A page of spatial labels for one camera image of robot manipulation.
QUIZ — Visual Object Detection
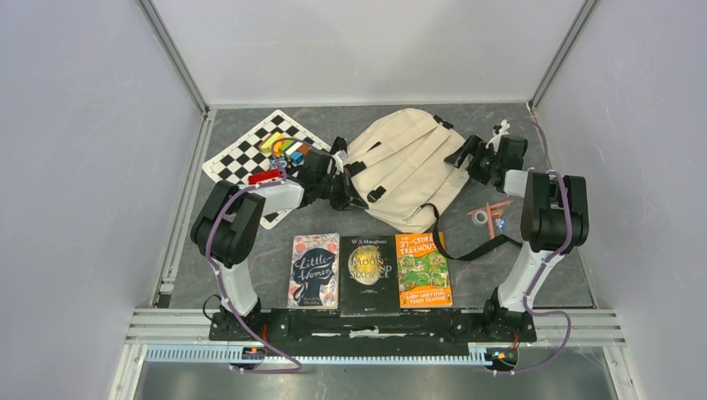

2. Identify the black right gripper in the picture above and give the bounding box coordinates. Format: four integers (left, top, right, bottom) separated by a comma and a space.
443, 134, 500, 185

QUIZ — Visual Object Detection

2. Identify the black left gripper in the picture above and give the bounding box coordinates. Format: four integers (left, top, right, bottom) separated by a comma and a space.
316, 169, 369, 212

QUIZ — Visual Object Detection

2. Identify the beige canvas backpack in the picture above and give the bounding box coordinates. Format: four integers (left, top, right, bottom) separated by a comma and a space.
338, 107, 523, 263

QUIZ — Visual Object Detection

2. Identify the Little Women book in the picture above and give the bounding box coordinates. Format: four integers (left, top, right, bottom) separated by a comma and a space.
287, 233, 340, 310

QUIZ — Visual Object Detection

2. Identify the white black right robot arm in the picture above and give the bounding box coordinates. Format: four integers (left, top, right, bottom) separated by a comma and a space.
462, 135, 589, 340

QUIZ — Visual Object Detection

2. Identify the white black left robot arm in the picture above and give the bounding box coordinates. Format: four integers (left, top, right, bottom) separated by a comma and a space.
190, 147, 348, 340

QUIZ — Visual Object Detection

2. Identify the blue cube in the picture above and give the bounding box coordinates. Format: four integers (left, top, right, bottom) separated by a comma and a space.
289, 152, 304, 166

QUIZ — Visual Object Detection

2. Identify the brown block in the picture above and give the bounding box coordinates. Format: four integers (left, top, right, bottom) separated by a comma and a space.
297, 144, 311, 156

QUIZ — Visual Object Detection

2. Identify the salmon pencil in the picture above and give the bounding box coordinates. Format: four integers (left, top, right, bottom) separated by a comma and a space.
468, 200, 513, 215
485, 202, 495, 239

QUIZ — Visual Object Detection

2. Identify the red plastic block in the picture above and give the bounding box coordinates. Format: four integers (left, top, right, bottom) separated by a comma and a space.
247, 168, 283, 185

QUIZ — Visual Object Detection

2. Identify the orange block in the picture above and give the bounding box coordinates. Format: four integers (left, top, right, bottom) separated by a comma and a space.
270, 137, 289, 158

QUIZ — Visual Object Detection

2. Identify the clear tape roll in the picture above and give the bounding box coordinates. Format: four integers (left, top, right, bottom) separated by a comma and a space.
472, 210, 489, 226

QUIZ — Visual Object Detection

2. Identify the green yellow block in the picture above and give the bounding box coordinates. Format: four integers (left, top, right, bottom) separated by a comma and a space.
258, 132, 283, 155

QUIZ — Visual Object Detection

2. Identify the black white chessboard mat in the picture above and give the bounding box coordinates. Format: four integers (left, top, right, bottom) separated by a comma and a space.
202, 109, 333, 231

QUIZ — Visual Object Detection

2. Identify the black Moon and Sixpence book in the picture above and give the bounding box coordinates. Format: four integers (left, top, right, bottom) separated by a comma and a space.
338, 236, 400, 317

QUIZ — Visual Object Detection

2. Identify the orange Treehouse book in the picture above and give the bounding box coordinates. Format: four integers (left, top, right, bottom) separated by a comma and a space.
394, 232, 454, 308

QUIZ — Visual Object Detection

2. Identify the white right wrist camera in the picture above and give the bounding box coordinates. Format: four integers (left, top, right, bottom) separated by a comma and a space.
493, 119, 510, 138

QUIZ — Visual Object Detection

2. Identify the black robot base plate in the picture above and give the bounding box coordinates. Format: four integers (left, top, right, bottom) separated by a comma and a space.
208, 307, 537, 358

